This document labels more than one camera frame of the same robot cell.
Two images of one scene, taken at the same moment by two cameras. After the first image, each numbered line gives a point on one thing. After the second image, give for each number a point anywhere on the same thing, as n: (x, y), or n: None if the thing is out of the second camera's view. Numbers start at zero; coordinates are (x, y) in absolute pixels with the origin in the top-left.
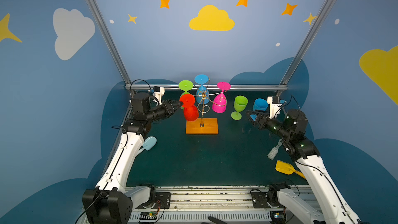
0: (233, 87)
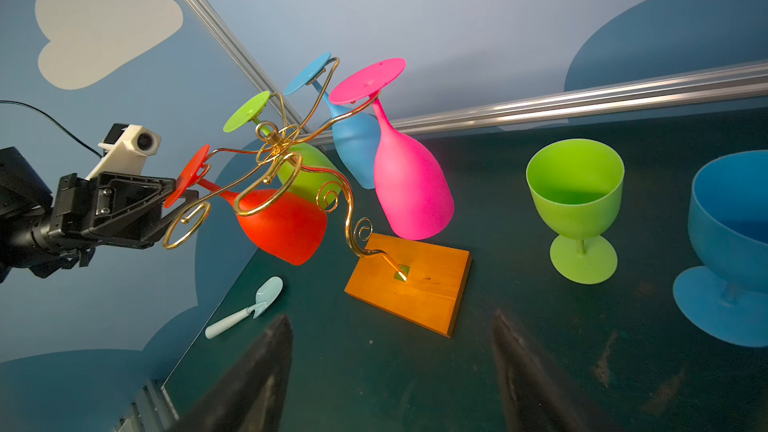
0: (739, 81)
